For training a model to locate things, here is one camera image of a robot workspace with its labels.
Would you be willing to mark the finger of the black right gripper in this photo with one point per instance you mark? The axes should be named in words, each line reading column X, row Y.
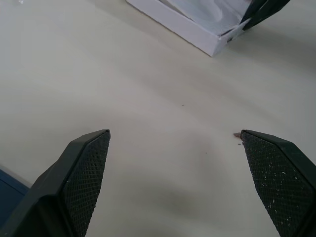
column 267, row 12
column 255, row 7

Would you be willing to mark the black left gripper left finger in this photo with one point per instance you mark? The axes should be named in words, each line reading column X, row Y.
column 81, row 187

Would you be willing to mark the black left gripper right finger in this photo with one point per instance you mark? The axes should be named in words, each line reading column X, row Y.
column 279, row 182

